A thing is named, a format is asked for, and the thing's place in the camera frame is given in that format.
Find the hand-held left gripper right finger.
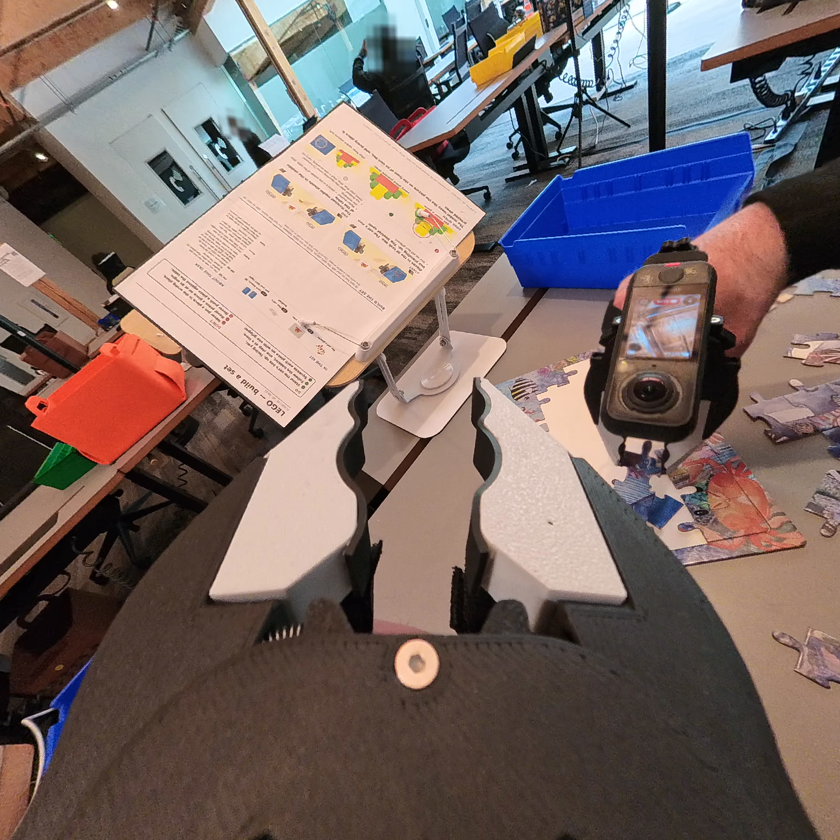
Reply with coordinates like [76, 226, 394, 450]
[449, 377, 627, 634]

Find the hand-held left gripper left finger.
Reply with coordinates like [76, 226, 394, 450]
[209, 379, 385, 634]

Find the dark blue whale eye piece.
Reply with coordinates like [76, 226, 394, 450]
[613, 453, 668, 508]

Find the sea print jigsaw puzzle board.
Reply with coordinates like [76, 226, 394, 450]
[495, 351, 807, 567]

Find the purple blue edge puzzle piece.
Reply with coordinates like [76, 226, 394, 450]
[525, 366, 580, 396]

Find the person's right forearm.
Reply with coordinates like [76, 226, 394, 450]
[745, 161, 840, 303]

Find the person's right hand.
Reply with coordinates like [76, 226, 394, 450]
[694, 203, 791, 360]

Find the blue plastic bin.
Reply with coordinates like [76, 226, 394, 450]
[46, 659, 93, 756]
[499, 131, 756, 290]

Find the grey blue white puzzle piece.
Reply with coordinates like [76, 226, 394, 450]
[745, 381, 840, 445]

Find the orange plastic bin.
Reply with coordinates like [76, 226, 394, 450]
[26, 335, 186, 466]

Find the green plastic bin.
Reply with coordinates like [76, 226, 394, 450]
[34, 443, 96, 490]

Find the pale wooden stand board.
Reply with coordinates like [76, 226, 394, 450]
[121, 230, 475, 388]

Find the white paper holder bar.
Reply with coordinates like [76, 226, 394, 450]
[356, 248, 460, 361]

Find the grey desk with brown edge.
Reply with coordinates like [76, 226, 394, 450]
[0, 371, 221, 598]

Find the white printed instruction sheet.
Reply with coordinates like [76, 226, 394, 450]
[115, 101, 487, 427]

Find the black tripod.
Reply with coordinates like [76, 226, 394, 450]
[558, 0, 631, 165]

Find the black vertical pole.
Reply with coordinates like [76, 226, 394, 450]
[646, 0, 669, 153]

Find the long brown desk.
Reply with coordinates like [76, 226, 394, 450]
[397, 20, 631, 178]

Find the black slanted pole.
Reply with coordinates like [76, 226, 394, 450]
[0, 315, 80, 371]

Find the yellow plastic bin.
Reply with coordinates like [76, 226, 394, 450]
[470, 13, 544, 88]

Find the wooden desk with black legs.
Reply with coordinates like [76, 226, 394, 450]
[701, 7, 840, 168]

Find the white paper notice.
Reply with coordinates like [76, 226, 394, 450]
[0, 243, 46, 287]

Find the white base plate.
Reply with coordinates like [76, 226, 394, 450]
[376, 331, 508, 437]

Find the grey metal bracket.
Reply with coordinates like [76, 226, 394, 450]
[397, 363, 460, 403]

